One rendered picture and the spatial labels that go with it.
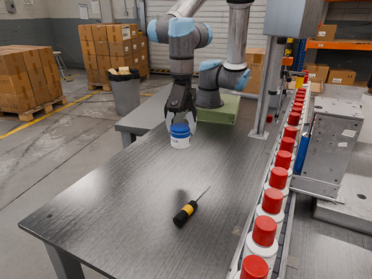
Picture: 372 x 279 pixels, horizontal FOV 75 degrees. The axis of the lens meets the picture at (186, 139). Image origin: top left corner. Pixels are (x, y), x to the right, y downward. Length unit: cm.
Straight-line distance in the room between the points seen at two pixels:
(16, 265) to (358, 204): 181
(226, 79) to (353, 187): 71
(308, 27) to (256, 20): 450
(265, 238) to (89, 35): 472
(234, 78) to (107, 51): 375
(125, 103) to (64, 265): 284
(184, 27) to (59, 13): 680
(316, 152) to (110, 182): 66
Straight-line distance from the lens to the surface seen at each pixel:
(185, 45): 74
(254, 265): 36
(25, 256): 198
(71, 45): 741
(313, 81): 236
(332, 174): 78
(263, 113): 118
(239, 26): 117
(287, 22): 100
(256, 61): 175
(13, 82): 388
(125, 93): 351
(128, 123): 136
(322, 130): 72
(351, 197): 89
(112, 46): 472
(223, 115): 130
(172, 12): 95
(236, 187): 87
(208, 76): 129
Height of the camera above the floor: 137
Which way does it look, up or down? 28 degrees down
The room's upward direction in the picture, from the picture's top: straight up
